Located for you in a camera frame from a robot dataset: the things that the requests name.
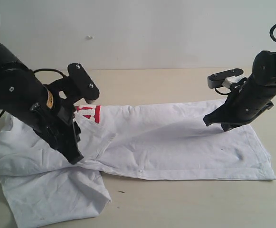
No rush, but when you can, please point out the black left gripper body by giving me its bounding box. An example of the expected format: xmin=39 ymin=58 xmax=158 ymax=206
xmin=30 ymin=78 xmax=81 ymax=149

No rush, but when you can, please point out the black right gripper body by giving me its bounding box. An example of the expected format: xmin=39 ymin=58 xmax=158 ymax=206
xmin=221 ymin=76 xmax=275 ymax=126

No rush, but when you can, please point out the white t-shirt red lettering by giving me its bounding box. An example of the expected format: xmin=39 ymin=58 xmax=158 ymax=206
xmin=0 ymin=100 xmax=276 ymax=228

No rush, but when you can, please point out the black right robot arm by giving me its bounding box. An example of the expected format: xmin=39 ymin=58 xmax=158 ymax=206
xmin=203 ymin=51 xmax=276 ymax=132

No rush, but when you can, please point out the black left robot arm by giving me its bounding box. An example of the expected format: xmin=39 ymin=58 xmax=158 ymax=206
xmin=0 ymin=43 xmax=83 ymax=165

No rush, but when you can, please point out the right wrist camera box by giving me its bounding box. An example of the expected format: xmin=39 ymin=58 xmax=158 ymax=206
xmin=207 ymin=68 xmax=246 ymax=89

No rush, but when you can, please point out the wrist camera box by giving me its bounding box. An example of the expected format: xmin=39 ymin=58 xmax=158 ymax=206
xmin=207 ymin=68 xmax=246 ymax=89
xmin=67 ymin=63 xmax=100 ymax=104

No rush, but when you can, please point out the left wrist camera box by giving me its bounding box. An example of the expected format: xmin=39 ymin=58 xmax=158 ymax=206
xmin=67 ymin=63 xmax=100 ymax=104

